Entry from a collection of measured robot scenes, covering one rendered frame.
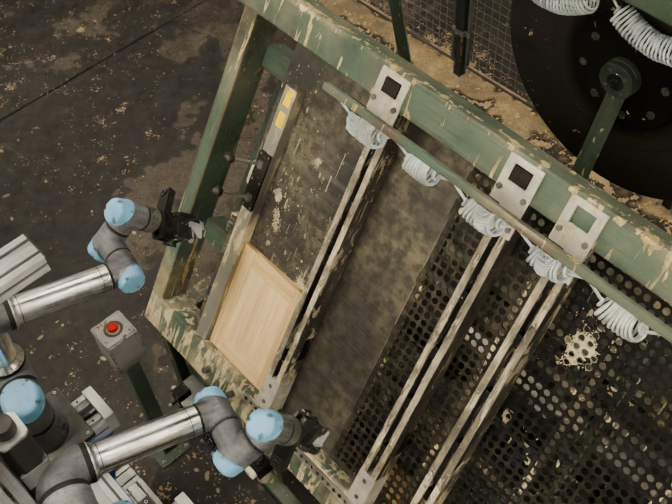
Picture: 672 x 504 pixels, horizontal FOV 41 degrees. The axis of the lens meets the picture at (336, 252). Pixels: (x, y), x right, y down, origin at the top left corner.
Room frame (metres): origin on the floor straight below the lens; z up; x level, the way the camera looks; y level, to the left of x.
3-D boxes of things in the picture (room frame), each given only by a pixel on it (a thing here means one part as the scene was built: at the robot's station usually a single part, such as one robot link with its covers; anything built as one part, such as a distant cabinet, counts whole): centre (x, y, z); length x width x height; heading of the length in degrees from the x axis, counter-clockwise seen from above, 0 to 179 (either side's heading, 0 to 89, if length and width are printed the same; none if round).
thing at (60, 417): (1.28, 0.93, 1.09); 0.15 x 0.15 x 0.10
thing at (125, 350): (1.71, 0.78, 0.84); 0.12 x 0.12 x 0.18; 38
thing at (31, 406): (1.29, 0.94, 1.20); 0.13 x 0.12 x 0.14; 28
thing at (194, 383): (1.41, 0.46, 0.69); 0.50 x 0.14 x 0.24; 38
